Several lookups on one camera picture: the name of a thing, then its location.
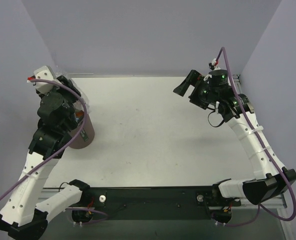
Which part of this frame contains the orange label plastic bottle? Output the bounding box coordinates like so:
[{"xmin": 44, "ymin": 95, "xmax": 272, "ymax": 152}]
[{"xmin": 75, "ymin": 111, "xmax": 84, "ymax": 121}]

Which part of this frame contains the clear crushed plastic bottle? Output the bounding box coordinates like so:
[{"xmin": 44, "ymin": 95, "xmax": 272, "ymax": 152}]
[{"xmin": 54, "ymin": 68, "xmax": 91, "ymax": 114}]

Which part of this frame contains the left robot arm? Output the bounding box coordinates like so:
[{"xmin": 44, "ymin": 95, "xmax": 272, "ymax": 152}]
[{"xmin": 0, "ymin": 76, "xmax": 90, "ymax": 240}]

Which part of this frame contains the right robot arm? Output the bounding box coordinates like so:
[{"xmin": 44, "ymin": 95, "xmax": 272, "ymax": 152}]
[{"xmin": 174, "ymin": 69, "xmax": 296, "ymax": 205}]

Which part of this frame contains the brown round bin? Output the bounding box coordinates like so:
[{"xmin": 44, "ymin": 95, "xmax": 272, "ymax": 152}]
[{"xmin": 69, "ymin": 114, "xmax": 95, "ymax": 150}]

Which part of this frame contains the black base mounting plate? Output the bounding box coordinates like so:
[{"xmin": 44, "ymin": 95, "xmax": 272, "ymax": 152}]
[{"xmin": 73, "ymin": 186, "xmax": 241, "ymax": 220}]

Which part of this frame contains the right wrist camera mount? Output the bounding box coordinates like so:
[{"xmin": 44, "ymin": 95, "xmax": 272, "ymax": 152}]
[{"xmin": 208, "ymin": 58, "xmax": 221, "ymax": 71}]

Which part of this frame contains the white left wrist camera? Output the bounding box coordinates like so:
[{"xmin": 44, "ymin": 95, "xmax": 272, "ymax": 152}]
[{"xmin": 27, "ymin": 65, "xmax": 57, "ymax": 94}]

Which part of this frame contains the aluminium frame rail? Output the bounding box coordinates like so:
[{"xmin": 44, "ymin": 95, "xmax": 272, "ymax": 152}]
[{"xmin": 41, "ymin": 72, "xmax": 288, "ymax": 210}]

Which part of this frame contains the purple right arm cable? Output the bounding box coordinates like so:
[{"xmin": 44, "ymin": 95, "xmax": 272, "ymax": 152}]
[{"xmin": 216, "ymin": 46, "xmax": 296, "ymax": 227}]

